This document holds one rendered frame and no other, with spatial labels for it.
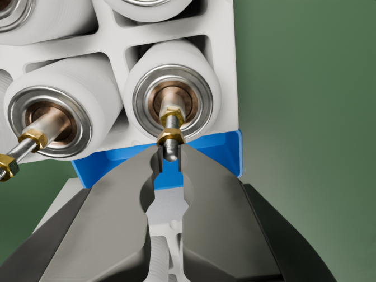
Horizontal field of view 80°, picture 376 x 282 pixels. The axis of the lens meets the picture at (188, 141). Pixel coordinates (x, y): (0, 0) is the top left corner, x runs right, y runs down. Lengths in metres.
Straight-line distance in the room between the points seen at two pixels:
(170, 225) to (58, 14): 0.34
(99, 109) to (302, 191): 0.58
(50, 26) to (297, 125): 0.49
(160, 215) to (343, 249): 0.68
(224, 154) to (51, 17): 0.38
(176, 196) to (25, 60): 0.32
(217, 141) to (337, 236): 0.53
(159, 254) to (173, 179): 0.13
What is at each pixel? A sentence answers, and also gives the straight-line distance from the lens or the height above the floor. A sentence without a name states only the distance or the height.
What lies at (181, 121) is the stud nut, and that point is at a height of 0.29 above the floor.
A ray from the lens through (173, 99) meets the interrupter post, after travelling 0.20.
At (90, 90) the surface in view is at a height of 0.24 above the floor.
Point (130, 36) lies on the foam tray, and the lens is 0.28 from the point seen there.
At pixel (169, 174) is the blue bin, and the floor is 0.08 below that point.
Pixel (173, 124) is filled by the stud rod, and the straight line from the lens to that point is 0.16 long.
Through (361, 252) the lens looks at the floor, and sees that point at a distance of 1.02.
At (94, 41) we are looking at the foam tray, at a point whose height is 0.18.
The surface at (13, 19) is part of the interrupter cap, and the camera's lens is 0.24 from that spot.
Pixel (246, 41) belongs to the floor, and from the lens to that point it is 0.47.
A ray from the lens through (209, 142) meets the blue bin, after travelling 0.52.
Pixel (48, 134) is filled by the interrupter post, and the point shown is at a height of 0.28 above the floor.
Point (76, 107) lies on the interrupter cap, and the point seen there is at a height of 0.25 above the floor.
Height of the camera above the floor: 0.45
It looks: 61 degrees down
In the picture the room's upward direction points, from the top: 175 degrees clockwise
